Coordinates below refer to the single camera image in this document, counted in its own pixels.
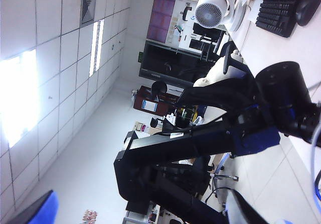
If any white display board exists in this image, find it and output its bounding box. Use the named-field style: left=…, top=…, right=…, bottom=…
left=168, top=0, right=201, bottom=52

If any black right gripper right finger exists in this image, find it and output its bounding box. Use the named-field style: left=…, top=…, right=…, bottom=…
left=225, top=190, right=270, bottom=224

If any black computer keyboard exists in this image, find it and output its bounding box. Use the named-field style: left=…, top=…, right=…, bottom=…
left=255, top=0, right=300, bottom=39

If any white ceiling light panel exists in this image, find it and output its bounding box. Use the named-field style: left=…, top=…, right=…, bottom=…
left=0, top=48, right=41, bottom=148
left=89, top=19, right=105, bottom=78

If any wide black display screen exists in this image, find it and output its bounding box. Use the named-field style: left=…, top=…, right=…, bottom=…
left=138, top=40, right=201, bottom=88

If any large white round fan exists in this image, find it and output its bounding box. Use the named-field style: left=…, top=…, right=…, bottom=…
left=195, top=0, right=249, bottom=32

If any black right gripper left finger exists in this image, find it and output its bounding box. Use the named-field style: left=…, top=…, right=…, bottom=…
left=5, top=190, right=60, bottom=224

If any black computer mouse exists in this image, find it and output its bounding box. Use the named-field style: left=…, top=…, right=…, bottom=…
left=295, top=0, right=321, bottom=27

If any grey ceiling air vent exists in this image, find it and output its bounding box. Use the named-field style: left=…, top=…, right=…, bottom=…
left=80, top=0, right=97, bottom=27

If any purple wall panel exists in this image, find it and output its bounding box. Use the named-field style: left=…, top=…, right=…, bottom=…
left=146, top=0, right=179, bottom=44

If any brown wooden cabinet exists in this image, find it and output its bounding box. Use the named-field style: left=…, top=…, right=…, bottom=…
left=132, top=85, right=184, bottom=115

